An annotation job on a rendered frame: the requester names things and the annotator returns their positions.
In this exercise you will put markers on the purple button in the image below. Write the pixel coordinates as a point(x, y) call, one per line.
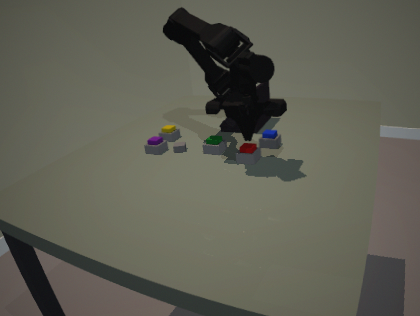
point(156, 145)

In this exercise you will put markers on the yellow button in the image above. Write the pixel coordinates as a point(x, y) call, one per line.
point(169, 133)

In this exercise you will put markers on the blue button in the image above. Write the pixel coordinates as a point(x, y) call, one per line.
point(270, 139)

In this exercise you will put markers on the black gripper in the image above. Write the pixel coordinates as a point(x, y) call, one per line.
point(247, 124)

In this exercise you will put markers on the red button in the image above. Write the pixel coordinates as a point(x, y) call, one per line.
point(249, 153)

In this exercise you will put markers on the green button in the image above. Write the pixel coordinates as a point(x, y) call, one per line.
point(214, 145)

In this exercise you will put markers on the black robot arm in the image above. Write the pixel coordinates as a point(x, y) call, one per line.
point(221, 41)

